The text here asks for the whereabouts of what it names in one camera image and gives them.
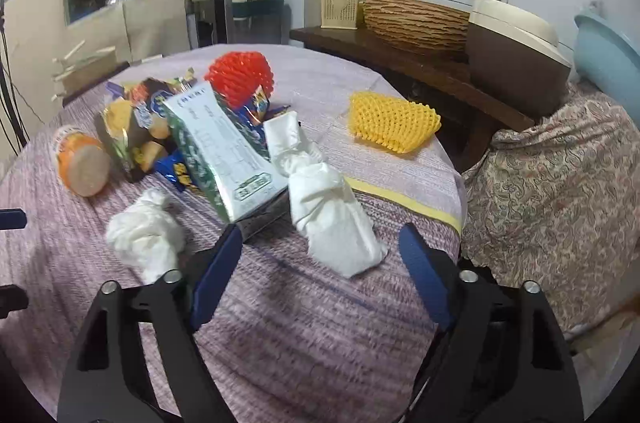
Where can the light blue plastic basin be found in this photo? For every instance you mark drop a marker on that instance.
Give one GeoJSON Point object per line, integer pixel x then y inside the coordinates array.
{"type": "Point", "coordinates": [607, 53]}

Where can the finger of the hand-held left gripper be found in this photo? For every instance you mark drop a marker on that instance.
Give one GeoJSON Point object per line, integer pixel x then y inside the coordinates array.
{"type": "Point", "coordinates": [11, 219]}
{"type": "Point", "coordinates": [12, 302]}

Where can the beige chopstick holder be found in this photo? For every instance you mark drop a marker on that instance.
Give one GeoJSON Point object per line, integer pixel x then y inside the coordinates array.
{"type": "Point", "coordinates": [340, 9]}

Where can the brown cream rice cooker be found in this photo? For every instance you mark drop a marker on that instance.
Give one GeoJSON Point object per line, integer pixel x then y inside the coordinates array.
{"type": "Point", "coordinates": [510, 58]}

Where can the blue yellow snack packet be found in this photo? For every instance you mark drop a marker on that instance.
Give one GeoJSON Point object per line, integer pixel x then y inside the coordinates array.
{"type": "Point", "coordinates": [175, 170]}

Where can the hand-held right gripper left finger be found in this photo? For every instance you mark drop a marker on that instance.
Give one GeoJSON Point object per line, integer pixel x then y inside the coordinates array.
{"type": "Point", "coordinates": [220, 273]}

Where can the small crumpled white tissue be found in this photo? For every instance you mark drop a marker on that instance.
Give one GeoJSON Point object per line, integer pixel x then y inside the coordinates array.
{"type": "Point", "coordinates": [142, 233]}

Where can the red foam fruit net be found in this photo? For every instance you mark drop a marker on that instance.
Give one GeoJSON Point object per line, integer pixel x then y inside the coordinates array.
{"type": "Point", "coordinates": [240, 75]}

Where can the yellow foam fruit net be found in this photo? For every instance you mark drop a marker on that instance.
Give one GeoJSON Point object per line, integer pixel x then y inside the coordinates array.
{"type": "Point", "coordinates": [390, 120]}

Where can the purple striped tablecloth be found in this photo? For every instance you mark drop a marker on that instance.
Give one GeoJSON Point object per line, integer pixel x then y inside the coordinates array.
{"type": "Point", "coordinates": [300, 328]}

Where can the wicker basket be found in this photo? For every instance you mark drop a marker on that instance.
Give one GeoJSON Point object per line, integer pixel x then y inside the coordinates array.
{"type": "Point", "coordinates": [415, 25]}

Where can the green white packet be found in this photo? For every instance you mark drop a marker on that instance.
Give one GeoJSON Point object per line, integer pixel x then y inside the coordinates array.
{"type": "Point", "coordinates": [220, 148]}

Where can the large white tissue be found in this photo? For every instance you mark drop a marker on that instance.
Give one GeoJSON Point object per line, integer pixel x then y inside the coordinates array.
{"type": "Point", "coordinates": [335, 218]}

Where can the cardboard box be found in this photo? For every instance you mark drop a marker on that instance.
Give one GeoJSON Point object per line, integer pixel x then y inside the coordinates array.
{"type": "Point", "coordinates": [87, 70]}

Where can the blue red snack packet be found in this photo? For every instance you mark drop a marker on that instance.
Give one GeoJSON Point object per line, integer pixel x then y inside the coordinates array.
{"type": "Point", "coordinates": [257, 108]}

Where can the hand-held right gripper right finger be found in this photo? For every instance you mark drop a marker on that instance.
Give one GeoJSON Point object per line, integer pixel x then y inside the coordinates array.
{"type": "Point", "coordinates": [425, 273]}

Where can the water dispenser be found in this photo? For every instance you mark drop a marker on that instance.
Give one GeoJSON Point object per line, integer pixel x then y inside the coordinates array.
{"type": "Point", "coordinates": [250, 18]}

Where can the white plastic wrapper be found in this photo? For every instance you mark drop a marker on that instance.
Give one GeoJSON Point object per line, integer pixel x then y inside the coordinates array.
{"type": "Point", "coordinates": [285, 133]}

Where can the floral cloth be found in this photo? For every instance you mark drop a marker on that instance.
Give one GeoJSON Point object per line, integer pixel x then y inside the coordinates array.
{"type": "Point", "coordinates": [550, 193]}

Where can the dark wooden side table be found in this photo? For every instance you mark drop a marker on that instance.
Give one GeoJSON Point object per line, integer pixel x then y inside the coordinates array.
{"type": "Point", "coordinates": [430, 75]}

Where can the dark orange snack packet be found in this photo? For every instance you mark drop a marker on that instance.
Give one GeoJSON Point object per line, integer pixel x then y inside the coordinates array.
{"type": "Point", "coordinates": [150, 92]}

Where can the orange plastic cup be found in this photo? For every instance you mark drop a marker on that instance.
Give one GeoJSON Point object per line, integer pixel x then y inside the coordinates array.
{"type": "Point", "coordinates": [82, 160]}

